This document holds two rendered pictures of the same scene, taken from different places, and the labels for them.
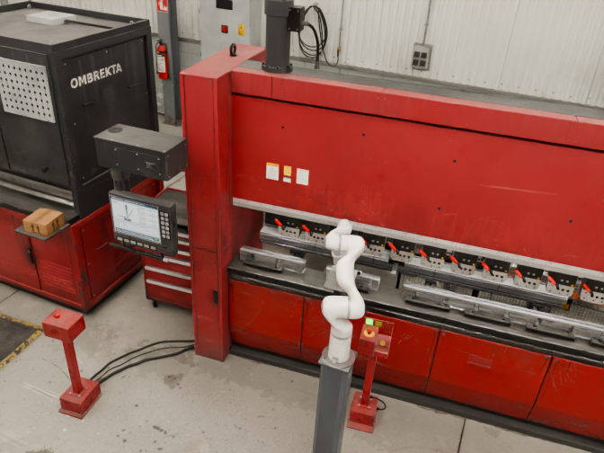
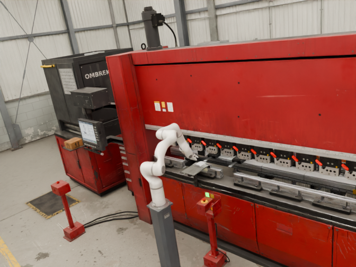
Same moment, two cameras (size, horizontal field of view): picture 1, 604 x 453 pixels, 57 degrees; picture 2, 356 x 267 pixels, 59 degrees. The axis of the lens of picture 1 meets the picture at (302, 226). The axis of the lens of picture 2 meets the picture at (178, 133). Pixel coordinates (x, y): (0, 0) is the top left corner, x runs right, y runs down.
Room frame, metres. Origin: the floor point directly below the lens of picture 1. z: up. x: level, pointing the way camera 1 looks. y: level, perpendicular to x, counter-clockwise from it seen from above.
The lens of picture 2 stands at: (0.26, -1.70, 2.51)
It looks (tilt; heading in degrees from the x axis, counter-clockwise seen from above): 19 degrees down; 29
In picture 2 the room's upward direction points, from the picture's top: 8 degrees counter-clockwise
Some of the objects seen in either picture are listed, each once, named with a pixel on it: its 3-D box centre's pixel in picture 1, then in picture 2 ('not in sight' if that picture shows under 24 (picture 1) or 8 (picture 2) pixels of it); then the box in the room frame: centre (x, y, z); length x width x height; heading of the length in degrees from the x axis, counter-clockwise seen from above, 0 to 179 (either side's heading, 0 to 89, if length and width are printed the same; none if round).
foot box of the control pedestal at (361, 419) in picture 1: (363, 411); (214, 260); (2.79, -0.53, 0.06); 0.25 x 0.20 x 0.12; 166
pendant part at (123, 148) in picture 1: (146, 199); (95, 122); (3.11, 1.01, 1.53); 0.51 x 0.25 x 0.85; 71
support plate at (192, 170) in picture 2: (341, 279); (195, 168); (3.11, -0.29, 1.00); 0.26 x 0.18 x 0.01; 165
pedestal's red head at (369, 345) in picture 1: (376, 337); (208, 204); (2.82, -0.54, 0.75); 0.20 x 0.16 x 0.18; 76
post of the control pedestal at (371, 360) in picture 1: (368, 376); (212, 233); (2.82, -0.54, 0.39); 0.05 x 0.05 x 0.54; 76
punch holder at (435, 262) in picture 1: (433, 253); (245, 150); (3.10, -0.88, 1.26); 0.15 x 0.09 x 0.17; 75
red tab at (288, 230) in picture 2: (479, 361); (284, 229); (2.83, -1.28, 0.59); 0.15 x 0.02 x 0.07; 75
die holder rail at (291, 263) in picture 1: (272, 259); (169, 161); (3.40, 0.20, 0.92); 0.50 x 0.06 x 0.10; 75
